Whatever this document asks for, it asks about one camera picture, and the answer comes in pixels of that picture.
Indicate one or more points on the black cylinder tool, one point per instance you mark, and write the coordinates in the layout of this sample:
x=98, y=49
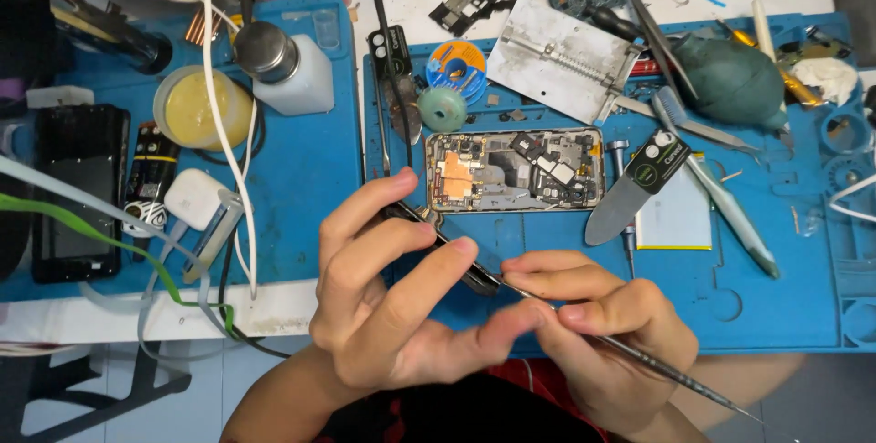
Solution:
x=130, y=43

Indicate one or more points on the jar of yellow paste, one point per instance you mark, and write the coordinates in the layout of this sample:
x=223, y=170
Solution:
x=191, y=111

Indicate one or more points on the long dark tweezers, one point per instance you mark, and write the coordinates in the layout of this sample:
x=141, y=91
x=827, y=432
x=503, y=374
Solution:
x=657, y=36

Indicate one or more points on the blue solder wick spool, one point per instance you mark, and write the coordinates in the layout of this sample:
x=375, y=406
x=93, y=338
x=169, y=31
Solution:
x=457, y=66

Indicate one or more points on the thin metal pick tool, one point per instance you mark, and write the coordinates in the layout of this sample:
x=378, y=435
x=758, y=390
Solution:
x=657, y=369

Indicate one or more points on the black battery with yellow stripe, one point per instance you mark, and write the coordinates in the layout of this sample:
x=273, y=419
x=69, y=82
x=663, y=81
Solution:
x=152, y=166

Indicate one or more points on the clear plastic tube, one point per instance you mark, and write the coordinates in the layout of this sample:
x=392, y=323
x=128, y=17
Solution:
x=213, y=238

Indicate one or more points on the teal empty spool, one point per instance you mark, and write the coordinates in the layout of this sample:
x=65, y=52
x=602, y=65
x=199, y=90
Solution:
x=442, y=109

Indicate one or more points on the black smartphone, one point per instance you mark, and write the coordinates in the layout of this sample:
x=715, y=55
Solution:
x=79, y=190

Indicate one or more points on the opened phone with circuit board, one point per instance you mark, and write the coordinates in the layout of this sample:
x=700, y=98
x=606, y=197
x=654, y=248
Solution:
x=513, y=169

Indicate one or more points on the white crumpled tissue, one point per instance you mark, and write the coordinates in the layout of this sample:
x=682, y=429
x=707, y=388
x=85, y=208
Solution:
x=828, y=77

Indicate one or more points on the white charger adapter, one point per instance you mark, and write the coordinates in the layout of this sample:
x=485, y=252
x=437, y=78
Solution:
x=191, y=196

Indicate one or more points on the white and blue toothbrush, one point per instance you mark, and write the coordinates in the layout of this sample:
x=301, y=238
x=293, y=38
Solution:
x=725, y=203

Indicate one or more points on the small white box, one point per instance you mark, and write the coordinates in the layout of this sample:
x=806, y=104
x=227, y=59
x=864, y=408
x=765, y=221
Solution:
x=60, y=97

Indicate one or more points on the large blue repair mat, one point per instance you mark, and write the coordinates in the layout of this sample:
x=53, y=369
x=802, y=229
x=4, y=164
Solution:
x=753, y=306

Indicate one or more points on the black metal phone shield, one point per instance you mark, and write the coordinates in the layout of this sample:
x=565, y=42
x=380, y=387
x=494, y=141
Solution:
x=465, y=1

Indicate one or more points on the small silver screwdriver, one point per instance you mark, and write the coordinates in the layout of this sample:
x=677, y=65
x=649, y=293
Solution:
x=618, y=155

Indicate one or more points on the small clear vial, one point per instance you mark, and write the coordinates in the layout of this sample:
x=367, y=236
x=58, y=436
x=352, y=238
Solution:
x=326, y=29

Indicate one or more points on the copper coil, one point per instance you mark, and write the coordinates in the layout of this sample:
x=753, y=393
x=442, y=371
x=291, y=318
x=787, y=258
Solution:
x=202, y=27

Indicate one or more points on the person's red and black clothing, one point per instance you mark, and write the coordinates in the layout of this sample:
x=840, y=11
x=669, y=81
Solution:
x=479, y=409

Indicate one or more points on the white flat battery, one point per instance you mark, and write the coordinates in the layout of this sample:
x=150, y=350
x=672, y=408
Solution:
x=674, y=217

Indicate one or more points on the black stand frame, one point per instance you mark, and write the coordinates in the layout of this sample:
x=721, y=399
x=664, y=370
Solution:
x=144, y=388

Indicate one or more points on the silver tweezers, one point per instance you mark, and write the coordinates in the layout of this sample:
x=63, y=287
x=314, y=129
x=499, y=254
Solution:
x=705, y=129

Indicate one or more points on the white bottle with metal cap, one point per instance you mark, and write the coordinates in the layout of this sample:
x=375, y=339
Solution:
x=301, y=84

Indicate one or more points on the blue silicone work mat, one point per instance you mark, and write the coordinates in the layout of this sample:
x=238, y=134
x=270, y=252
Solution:
x=308, y=176

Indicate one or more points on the person's right hand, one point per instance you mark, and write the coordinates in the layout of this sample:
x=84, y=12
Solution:
x=643, y=326

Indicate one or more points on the dark green dust blower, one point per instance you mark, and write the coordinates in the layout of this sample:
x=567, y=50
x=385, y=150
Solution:
x=732, y=80

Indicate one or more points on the metal circuit board holder plate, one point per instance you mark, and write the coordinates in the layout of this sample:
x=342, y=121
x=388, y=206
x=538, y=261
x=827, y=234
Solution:
x=547, y=80

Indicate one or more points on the white plastic stick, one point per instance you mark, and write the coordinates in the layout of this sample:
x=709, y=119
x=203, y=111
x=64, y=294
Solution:
x=763, y=29

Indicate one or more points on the person's left hand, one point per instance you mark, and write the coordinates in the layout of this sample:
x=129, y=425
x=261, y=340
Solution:
x=369, y=333

